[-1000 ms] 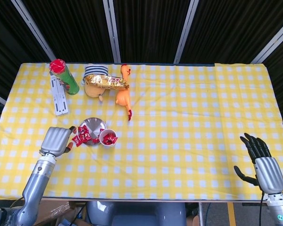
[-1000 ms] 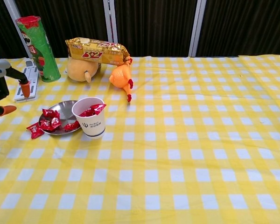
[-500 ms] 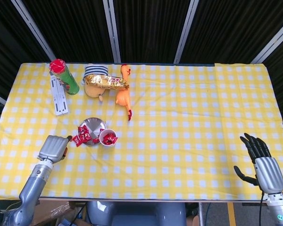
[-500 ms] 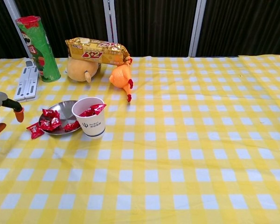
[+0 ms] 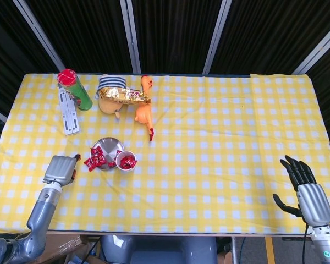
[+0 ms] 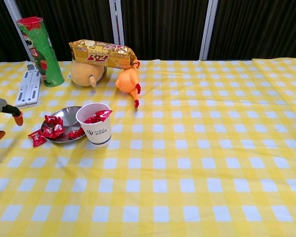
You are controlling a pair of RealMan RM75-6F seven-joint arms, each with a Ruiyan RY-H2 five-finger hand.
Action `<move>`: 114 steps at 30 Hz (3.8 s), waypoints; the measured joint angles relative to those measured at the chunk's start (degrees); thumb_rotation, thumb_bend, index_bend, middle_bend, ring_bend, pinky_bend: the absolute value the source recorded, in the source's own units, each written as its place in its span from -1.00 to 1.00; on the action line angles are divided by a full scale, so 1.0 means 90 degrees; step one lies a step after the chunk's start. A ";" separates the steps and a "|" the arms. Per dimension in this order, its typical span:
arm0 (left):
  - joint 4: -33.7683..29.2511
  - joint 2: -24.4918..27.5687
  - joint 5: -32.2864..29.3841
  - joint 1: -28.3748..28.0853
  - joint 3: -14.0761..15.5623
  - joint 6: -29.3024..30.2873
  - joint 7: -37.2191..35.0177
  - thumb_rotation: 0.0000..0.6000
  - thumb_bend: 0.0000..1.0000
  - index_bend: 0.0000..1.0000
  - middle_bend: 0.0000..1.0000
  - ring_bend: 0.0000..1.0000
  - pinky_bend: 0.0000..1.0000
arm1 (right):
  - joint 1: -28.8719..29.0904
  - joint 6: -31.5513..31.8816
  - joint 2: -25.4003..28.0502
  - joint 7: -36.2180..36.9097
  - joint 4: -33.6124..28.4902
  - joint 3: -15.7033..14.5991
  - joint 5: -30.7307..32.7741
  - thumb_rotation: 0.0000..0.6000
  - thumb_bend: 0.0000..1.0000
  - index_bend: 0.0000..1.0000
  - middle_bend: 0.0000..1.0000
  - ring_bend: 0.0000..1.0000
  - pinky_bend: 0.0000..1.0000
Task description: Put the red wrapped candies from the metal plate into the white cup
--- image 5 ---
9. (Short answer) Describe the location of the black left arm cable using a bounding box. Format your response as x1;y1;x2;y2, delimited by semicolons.
4;232;31;244

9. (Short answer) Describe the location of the green Pringles can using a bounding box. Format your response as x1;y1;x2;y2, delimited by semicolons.
57;68;94;112

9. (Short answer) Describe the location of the gold biscuit package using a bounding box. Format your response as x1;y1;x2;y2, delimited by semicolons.
99;86;152;106

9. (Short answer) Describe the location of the yellow checked tablecloth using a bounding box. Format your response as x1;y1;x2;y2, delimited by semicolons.
0;73;330;234

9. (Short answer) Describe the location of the metal table leg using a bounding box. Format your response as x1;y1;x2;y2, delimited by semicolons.
230;235;239;264

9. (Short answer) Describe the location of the grey robot torso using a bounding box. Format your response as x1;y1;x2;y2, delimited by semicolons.
100;234;218;264

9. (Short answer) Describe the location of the round metal plate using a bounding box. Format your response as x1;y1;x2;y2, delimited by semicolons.
90;137;125;171

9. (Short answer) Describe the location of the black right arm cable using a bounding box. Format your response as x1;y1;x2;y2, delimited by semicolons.
303;223;311;264

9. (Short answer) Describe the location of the black pleated curtain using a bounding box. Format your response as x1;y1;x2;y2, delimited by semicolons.
0;0;330;155

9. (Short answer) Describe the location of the brown cardboard box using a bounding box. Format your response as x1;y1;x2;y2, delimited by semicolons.
26;233;90;264

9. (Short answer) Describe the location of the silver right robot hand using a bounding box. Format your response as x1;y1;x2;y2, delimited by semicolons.
272;155;330;227

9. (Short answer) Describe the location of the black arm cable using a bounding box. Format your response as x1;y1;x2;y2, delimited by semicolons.
4;232;31;244
303;223;311;264

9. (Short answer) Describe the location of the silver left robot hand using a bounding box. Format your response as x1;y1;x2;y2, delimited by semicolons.
42;154;82;188

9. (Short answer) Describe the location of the black cable under table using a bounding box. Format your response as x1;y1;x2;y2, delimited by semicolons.
82;238;102;264

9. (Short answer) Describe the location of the yellow plush toy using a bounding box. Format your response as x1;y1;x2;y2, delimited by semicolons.
95;73;127;118

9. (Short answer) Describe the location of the orange rubber chicken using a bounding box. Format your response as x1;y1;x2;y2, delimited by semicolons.
134;74;156;141

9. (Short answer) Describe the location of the white paper cup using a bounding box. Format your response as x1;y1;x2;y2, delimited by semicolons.
115;150;138;172

